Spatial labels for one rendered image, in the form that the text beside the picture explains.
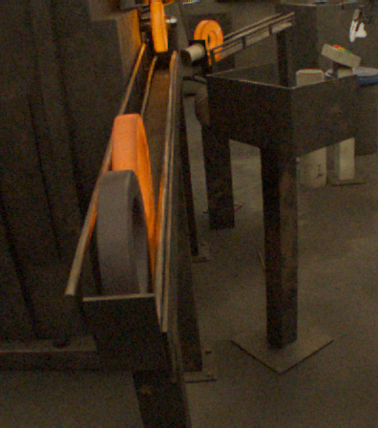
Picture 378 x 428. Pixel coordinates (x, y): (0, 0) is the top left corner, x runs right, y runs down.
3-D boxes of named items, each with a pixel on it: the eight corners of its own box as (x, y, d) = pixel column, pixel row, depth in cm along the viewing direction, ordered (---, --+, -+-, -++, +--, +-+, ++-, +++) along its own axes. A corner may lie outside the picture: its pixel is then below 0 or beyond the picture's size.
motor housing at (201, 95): (206, 234, 207) (193, 96, 185) (204, 210, 227) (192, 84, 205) (240, 230, 207) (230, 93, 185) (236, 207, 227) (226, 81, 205)
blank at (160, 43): (149, 8, 144) (160, 7, 144) (152, -3, 157) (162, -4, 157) (155, 58, 152) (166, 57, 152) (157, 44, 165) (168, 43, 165)
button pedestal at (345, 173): (333, 188, 236) (331, 51, 211) (322, 170, 258) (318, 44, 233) (367, 185, 235) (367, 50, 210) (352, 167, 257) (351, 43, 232)
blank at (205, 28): (204, 68, 202) (212, 68, 200) (188, 38, 191) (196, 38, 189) (220, 41, 208) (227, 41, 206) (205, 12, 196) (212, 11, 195)
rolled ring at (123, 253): (134, 140, 65) (107, 143, 65) (122, 228, 49) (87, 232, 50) (154, 261, 75) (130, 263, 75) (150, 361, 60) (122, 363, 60)
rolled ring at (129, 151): (157, 222, 89) (136, 224, 89) (144, 110, 85) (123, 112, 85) (148, 257, 71) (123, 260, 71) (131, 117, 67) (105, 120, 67)
